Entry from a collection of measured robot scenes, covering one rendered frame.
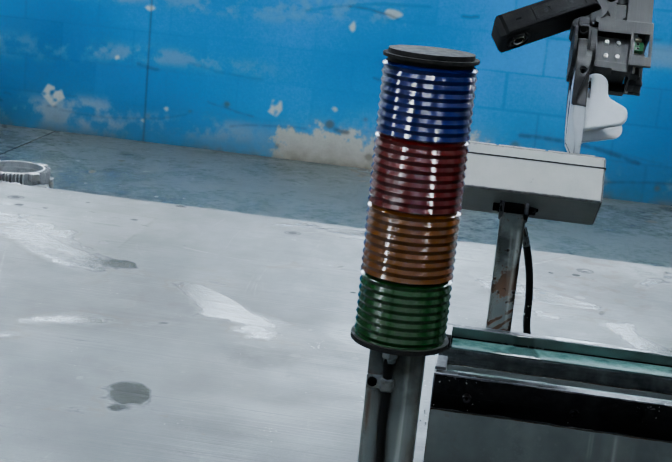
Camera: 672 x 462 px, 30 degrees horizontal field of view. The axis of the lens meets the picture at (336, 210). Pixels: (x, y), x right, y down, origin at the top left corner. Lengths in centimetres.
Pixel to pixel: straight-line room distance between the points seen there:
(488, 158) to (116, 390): 45
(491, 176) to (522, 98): 536
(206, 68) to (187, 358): 545
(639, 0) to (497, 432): 54
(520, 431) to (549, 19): 48
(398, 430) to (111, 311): 78
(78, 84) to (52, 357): 567
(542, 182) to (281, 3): 547
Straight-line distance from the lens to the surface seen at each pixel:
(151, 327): 151
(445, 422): 108
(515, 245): 131
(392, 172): 77
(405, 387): 82
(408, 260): 78
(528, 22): 136
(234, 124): 682
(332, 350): 148
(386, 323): 79
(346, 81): 668
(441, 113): 76
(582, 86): 133
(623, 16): 140
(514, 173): 128
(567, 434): 109
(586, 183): 128
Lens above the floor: 129
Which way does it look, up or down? 13 degrees down
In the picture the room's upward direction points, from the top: 6 degrees clockwise
